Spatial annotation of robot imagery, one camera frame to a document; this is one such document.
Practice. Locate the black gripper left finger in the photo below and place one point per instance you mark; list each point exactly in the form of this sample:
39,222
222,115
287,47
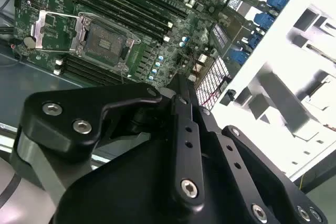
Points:
78,103

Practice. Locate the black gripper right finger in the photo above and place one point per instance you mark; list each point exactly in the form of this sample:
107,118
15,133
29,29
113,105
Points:
219,140

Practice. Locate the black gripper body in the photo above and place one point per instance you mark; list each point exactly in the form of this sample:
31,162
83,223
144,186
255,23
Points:
126,182

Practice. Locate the metal socket cover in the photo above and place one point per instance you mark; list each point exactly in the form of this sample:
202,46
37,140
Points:
38,28

